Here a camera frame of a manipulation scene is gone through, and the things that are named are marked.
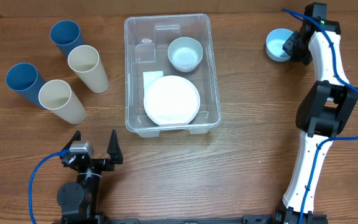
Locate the clear plastic storage bin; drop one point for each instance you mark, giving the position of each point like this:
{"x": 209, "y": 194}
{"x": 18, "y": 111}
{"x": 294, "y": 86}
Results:
{"x": 146, "y": 41}

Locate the light blue bowl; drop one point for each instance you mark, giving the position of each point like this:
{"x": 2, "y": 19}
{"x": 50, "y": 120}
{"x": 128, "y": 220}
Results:
{"x": 274, "y": 44}

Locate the dark blue cup rear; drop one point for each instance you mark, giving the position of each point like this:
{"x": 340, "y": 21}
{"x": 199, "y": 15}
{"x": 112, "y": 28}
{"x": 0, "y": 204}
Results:
{"x": 66, "y": 35}

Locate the dark blue cup front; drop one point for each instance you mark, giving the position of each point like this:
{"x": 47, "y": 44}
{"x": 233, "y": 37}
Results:
{"x": 25, "y": 79}

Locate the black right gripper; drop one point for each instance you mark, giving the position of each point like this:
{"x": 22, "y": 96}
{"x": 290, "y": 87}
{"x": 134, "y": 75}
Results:
{"x": 291, "y": 48}

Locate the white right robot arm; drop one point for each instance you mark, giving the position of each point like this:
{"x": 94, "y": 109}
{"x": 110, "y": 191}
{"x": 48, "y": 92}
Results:
{"x": 325, "y": 109}

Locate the beige cup rear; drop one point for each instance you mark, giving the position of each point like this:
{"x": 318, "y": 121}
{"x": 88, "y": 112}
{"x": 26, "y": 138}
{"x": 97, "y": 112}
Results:
{"x": 85, "y": 61}

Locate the pink plate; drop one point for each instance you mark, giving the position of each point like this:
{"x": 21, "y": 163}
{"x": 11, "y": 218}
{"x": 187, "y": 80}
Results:
{"x": 172, "y": 100}

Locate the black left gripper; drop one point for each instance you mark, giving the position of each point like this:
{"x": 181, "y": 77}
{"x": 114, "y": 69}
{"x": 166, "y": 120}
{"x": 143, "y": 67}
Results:
{"x": 115, "y": 153}

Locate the beige cup front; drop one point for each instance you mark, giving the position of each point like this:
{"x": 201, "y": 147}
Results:
{"x": 58, "y": 97}

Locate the beige cup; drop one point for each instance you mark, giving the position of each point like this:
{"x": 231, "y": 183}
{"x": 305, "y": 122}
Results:
{"x": 58, "y": 97}
{"x": 85, "y": 61}

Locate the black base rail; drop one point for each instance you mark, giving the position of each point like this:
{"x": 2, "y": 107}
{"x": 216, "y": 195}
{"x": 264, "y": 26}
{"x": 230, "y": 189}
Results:
{"x": 246, "y": 219}

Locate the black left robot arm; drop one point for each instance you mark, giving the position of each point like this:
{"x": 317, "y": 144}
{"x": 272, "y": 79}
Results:
{"x": 79, "y": 199}

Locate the dark blue cup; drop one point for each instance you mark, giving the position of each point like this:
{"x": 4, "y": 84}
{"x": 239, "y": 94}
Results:
{"x": 25, "y": 79}
{"x": 66, "y": 35}

